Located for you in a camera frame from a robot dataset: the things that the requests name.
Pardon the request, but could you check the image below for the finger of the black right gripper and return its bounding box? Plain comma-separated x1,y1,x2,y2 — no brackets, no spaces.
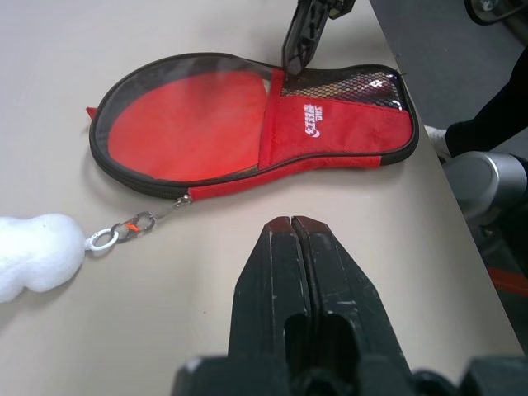
281,0,332,76

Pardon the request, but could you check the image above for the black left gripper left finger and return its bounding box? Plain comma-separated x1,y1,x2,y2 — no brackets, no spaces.
228,215,309,361

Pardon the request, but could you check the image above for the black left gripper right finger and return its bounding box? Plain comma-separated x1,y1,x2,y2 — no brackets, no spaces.
292,215,410,370

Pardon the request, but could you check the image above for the red black paddle case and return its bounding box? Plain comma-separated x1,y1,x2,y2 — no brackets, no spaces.
85,51,421,202

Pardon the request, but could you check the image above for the white fluffy pompom charm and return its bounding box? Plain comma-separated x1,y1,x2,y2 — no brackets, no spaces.
0,212,88,305

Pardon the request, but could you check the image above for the black office chair base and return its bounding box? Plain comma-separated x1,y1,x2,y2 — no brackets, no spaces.
464,0,528,26

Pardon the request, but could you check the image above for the white shoe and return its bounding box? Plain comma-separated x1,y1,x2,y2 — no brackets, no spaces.
427,125,454,161

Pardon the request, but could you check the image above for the black trouser leg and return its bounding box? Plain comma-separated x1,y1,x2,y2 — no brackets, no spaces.
445,52,528,158

